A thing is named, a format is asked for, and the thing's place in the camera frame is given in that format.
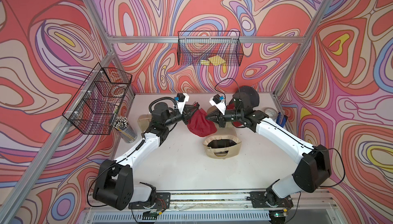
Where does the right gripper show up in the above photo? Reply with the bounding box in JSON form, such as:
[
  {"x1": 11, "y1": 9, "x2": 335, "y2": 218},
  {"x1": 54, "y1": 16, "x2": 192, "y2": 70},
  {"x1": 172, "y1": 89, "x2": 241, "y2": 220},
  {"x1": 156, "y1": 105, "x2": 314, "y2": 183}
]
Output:
[{"x1": 205, "y1": 108, "x2": 243, "y2": 128}]

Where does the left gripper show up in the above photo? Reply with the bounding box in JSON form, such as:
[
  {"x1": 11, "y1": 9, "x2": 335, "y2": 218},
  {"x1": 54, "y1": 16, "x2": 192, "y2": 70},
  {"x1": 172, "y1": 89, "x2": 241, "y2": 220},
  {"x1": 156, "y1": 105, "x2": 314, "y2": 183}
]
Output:
[{"x1": 162, "y1": 105, "x2": 198, "y2": 129}]

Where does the dark red cap front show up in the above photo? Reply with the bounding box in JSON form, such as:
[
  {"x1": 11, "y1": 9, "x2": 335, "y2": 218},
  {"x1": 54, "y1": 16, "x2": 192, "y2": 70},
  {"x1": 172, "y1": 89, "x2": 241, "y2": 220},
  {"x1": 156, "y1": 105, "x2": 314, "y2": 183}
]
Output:
[{"x1": 187, "y1": 108, "x2": 217, "y2": 138}]

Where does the beige cap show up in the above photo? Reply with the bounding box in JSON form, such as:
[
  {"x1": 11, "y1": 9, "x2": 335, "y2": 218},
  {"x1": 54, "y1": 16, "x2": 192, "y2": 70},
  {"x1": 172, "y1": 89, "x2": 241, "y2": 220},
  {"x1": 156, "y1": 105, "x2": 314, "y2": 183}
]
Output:
[
  {"x1": 203, "y1": 135, "x2": 242, "y2": 160},
  {"x1": 207, "y1": 106, "x2": 237, "y2": 136},
  {"x1": 137, "y1": 114, "x2": 152, "y2": 132}
]

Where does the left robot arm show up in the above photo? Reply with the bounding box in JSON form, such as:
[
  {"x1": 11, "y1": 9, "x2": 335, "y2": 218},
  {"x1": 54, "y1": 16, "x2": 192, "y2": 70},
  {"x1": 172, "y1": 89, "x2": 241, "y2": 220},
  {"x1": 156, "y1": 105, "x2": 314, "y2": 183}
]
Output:
[{"x1": 90, "y1": 97, "x2": 200, "y2": 210}]

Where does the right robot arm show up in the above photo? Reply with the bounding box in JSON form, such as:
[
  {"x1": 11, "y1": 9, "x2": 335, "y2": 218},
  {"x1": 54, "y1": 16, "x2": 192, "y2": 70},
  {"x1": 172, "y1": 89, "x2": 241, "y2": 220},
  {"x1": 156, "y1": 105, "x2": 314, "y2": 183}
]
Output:
[{"x1": 206, "y1": 86, "x2": 332, "y2": 207}]

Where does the red Colorado cap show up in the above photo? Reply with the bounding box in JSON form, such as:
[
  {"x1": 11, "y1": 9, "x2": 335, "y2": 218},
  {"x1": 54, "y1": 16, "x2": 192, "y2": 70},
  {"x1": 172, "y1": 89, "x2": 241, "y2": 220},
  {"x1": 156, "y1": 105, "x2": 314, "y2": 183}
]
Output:
[{"x1": 226, "y1": 101, "x2": 242, "y2": 128}]

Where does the grey Colorado cap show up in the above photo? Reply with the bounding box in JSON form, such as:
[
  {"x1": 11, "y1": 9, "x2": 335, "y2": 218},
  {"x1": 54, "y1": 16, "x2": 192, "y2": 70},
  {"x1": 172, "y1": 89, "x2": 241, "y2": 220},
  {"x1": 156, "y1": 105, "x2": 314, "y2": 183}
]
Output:
[{"x1": 232, "y1": 86, "x2": 260, "y2": 110}]

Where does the clear tape roll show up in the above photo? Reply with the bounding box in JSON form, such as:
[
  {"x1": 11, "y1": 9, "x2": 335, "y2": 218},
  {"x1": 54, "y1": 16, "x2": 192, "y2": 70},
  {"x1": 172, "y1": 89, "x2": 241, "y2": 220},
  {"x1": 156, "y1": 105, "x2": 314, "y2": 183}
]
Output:
[{"x1": 264, "y1": 107, "x2": 278, "y2": 120}]

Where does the cup of pencils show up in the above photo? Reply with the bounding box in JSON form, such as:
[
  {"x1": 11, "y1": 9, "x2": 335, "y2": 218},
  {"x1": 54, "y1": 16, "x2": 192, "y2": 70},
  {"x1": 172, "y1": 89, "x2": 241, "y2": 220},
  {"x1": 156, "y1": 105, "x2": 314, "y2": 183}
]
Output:
[{"x1": 114, "y1": 116, "x2": 138, "y2": 143}]

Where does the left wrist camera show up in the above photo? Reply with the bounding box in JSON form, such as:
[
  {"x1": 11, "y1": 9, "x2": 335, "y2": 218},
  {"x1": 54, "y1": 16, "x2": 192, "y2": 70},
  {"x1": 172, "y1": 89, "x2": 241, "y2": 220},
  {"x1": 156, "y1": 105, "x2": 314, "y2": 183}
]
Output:
[{"x1": 174, "y1": 93, "x2": 189, "y2": 114}]

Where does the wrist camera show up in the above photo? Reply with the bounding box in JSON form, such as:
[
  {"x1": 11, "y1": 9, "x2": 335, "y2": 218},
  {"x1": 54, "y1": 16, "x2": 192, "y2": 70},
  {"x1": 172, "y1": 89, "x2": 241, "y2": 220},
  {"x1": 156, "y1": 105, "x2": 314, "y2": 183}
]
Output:
[
  {"x1": 174, "y1": 93, "x2": 189, "y2": 114},
  {"x1": 209, "y1": 94, "x2": 226, "y2": 115}
]

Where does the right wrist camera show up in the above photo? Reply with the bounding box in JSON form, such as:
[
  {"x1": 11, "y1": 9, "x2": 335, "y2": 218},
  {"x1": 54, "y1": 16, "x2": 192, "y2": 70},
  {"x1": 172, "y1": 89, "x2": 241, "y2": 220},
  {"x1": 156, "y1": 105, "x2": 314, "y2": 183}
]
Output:
[{"x1": 209, "y1": 94, "x2": 226, "y2": 115}]

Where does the black wire basket back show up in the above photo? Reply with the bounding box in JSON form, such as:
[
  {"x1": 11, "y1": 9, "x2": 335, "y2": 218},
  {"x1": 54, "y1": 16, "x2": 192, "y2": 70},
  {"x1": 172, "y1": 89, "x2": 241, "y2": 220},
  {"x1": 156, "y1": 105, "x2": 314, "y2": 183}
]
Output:
[{"x1": 177, "y1": 29, "x2": 244, "y2": 66}]

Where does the black wire basket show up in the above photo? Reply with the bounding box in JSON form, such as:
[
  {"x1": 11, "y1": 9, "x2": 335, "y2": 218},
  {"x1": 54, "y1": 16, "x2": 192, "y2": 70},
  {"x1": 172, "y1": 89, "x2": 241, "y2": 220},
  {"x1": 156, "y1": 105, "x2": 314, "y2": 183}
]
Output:
[
  {"x1": 62, "y1": 63, "x2": 132, "y2": 135},
  {"x1": 177, "y1": 29, "x2": 244, "y2": 66}
]

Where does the black wire basket left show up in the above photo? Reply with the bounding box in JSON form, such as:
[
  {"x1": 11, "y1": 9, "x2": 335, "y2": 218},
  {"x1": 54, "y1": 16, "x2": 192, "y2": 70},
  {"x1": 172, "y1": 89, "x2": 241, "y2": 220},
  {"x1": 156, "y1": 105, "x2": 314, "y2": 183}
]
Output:
[{"x1": 62, "y1": 63, "x2": 132, "y2": 135}]

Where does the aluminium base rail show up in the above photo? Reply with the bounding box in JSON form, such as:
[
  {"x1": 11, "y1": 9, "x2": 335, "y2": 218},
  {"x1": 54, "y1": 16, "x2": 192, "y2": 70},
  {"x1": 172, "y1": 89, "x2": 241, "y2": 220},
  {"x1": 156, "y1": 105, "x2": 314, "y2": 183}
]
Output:
[{"x1": 80, "y1": 189, "x2": 345, "y2": 224}]

